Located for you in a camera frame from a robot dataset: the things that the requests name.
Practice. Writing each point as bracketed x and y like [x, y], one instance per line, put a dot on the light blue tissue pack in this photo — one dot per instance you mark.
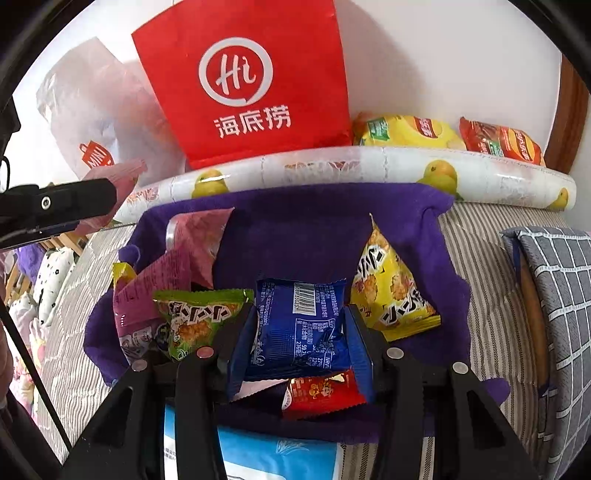
[252, 455]

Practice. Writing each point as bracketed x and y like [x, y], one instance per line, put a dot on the white Miniso plastic bag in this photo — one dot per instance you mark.
[100, 113]

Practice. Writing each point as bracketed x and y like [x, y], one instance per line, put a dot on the red orange chips bag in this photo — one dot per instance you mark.
[500, 141]

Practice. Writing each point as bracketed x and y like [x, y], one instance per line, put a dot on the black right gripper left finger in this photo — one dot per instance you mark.
[124, 438]

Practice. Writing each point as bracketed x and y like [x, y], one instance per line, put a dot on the pink foil snack packet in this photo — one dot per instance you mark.
[198, 236]

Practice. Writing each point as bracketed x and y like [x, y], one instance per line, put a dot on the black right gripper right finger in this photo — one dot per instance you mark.
[473, 438]

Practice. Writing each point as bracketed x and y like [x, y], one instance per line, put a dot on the red paper shopping bag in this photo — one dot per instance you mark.
[240, 79]

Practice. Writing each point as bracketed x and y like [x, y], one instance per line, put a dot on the striped quilted bed cover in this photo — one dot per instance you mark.
[504, 341]

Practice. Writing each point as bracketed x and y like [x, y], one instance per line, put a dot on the small red snack packet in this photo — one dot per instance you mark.
[315, 396]

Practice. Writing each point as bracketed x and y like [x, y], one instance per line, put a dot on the lemon print rolled tablecloth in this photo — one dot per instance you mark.
[469, 176]

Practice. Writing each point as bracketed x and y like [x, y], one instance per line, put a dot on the blue snack packet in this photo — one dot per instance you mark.
[297, 330]

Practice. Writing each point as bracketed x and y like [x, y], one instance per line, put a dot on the pink peach snack packet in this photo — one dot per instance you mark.
[123, 178]

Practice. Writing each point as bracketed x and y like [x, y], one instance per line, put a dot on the brown wooden wall trim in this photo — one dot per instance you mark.
[569, 121]

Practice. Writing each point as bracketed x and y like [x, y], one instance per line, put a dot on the magenta snack packet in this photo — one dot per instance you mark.
[136, 316]

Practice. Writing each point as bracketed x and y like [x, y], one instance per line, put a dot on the yellow chips bag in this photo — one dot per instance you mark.
[405, 131]

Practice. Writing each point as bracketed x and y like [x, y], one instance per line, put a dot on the yellow triangular snack packet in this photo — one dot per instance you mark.
[386, 292]

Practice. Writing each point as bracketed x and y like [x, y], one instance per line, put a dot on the grey checked pillow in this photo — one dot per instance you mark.
[558, 260]

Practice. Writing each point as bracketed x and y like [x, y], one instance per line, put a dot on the green triangular snack packet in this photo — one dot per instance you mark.
[195, 317]

